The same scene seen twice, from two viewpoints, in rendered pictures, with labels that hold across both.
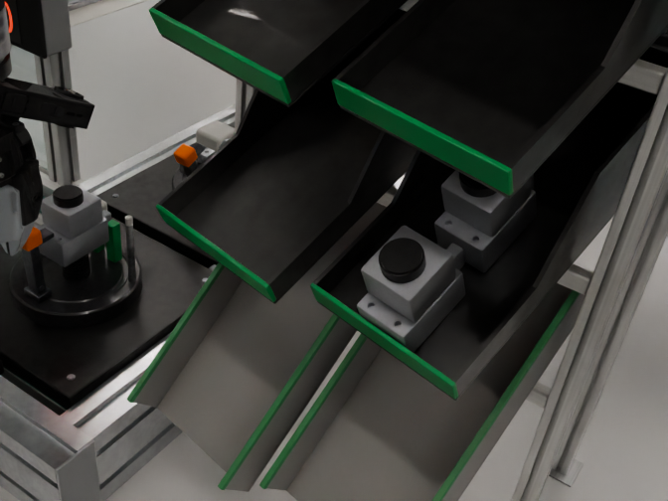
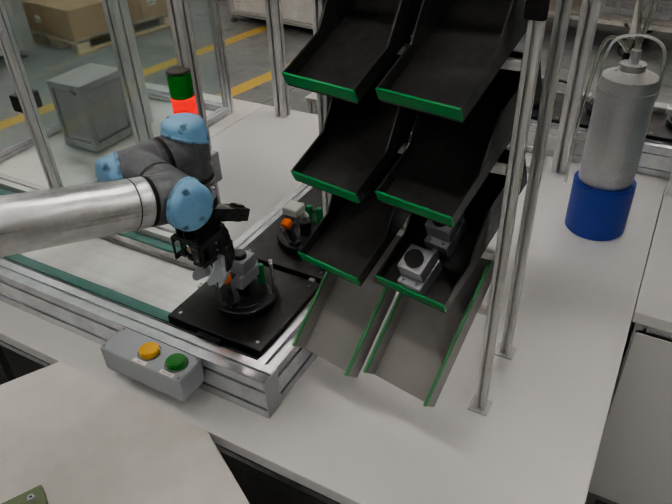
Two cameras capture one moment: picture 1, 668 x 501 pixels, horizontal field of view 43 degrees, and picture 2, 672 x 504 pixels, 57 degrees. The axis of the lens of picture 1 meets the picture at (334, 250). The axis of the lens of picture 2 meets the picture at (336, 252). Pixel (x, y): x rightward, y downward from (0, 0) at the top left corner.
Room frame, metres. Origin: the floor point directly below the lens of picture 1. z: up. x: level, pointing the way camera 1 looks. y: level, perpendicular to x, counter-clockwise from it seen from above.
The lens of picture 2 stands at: (-0.35, 0.07, 1.84)
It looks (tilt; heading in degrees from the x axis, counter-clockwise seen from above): 36 degrees down; 1
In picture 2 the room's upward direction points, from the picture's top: 2 degrees counter-clockwise
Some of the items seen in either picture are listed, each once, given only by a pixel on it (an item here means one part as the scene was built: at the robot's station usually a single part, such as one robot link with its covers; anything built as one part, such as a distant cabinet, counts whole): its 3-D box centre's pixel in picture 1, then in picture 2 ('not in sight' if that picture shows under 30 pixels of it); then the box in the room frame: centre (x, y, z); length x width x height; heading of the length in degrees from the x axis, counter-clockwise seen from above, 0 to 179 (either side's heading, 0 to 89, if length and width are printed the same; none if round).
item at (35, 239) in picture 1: (38, 255); (229, 286); (0.67, 0.30, 1.04); 0.04 x 0.02 x 0.08; 150
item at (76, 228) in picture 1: (78, 216); (243, 263); (0.72, 0.27, 1.06); 0.08 x 0.04 x 0.07; 150
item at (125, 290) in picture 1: (77, 278); (245, 295); (0.71, 0.28, 0.98); 0.14 x 0.14 x 0.02
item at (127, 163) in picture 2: not in sight; (139, 173); (0.55, 0.39, 1.37); 0.11 x 0.11 x 0.08; 42
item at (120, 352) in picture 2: not in sight; (152, 362); (0.56, 0.46, 0.93); 0.21 x 0.07 x 0.06; 60
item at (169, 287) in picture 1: (79, 292); (246, 302); (0.71, 0.28, 0.96); 0.24 x 0.24 x 0.02; 60
